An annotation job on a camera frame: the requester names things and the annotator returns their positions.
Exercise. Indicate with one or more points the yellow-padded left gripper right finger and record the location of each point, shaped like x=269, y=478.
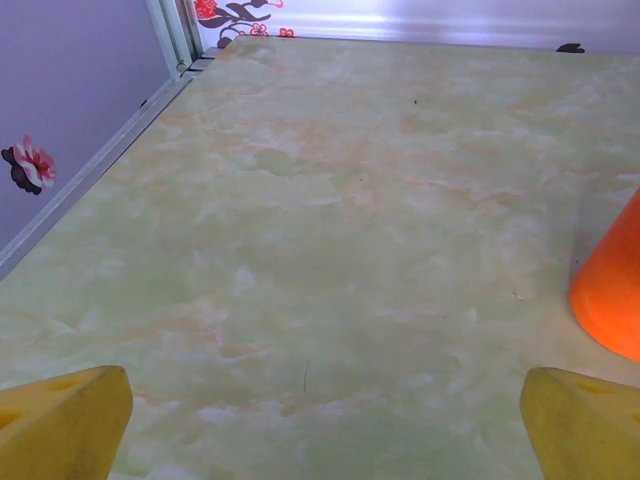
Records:
x=585, y=430

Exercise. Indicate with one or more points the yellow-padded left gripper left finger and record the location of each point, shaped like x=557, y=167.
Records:
x=60, y=425

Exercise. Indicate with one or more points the orange cylindrical container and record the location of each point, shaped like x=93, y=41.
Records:
x=610, y=300

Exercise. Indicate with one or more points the aluminium frame post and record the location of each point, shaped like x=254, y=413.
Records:
x=170, y=30

